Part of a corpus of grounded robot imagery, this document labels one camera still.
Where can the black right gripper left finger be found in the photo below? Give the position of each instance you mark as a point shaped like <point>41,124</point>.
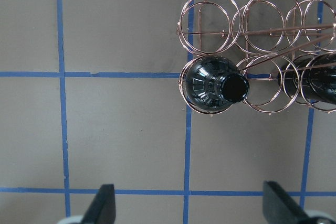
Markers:
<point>102,209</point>

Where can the dark wine bottle in basket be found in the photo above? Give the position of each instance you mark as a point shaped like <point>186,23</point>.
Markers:
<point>211,84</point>

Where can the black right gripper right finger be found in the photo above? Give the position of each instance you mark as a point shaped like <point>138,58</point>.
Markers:
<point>280,208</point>

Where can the copper wire wine basket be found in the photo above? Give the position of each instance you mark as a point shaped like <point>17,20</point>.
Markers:
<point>262,38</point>

